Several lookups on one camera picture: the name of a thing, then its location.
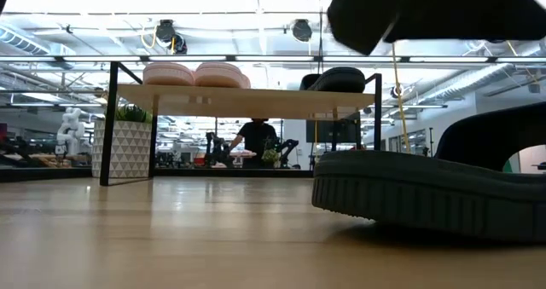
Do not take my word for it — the green plant in patterned pot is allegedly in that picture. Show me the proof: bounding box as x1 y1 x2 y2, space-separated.
91 103 158 179

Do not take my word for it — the person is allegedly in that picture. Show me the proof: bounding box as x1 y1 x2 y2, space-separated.
228 118 279 170

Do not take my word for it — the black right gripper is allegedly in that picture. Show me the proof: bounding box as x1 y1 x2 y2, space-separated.
326 0 546 56

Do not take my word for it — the black aluminium rig frame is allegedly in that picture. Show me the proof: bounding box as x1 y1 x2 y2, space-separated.
0 167 315 184

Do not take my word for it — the silver ventilation duct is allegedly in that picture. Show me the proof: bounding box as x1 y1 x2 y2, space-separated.
0 24 76 68
426 39 546 107

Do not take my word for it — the small flowering plant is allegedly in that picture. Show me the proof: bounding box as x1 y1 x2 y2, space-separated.
260 147 281 170

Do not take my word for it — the black slide sandal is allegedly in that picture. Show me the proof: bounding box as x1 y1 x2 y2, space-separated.
299 66 367 94
311 101 546 244

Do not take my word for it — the black monitor screen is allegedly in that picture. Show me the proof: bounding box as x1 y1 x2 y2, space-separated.
305 112 362 144

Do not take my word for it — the yellow cable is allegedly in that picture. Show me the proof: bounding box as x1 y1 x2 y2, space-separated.
390 41 411 153

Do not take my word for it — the wooden shelf with black legs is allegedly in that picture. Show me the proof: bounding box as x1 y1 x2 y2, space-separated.
99 61 383 187

